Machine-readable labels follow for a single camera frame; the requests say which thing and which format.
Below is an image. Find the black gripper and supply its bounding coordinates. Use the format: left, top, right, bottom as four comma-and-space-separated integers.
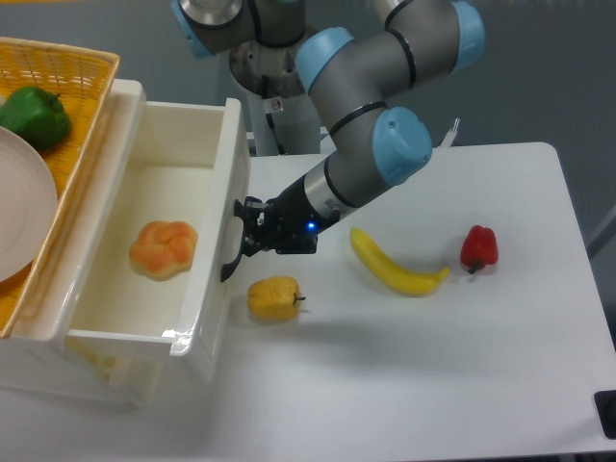
233, 185, 340, 257

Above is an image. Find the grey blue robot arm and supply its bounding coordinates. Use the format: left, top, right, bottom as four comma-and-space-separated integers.
171, 1, 485, 256

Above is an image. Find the white drawer cabinet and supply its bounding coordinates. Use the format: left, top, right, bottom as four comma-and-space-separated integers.
1, 79, 147, 404

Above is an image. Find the yellow bell pepper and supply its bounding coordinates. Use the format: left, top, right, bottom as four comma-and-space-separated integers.
246, 275, 306, 321

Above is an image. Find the orange knotted bread roll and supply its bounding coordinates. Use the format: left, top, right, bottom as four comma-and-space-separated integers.
129, 220, 198, 280

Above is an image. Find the yellow banana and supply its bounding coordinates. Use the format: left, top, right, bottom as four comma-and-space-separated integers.
349, 227, 450, 296

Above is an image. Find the yellow woven basket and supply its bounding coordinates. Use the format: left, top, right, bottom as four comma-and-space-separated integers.
1, 37, 119, 338

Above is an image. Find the beige plate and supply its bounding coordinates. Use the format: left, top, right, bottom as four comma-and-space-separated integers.
1, 128, 58, 281

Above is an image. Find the red bell pepper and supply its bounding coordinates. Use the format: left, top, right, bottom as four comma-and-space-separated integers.
460, 225, 499, 274

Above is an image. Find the green bell pepper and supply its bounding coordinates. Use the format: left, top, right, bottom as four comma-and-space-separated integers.
1, 86, 71, 151

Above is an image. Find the black corner object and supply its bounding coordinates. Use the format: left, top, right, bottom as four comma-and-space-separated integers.
594, 390, 616, 440

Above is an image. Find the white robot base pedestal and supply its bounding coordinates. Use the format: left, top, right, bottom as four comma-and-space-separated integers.
227, 40, 328, 158

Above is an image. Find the white metal mounting bracket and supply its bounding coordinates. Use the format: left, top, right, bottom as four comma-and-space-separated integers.
436, 117, 460, 148

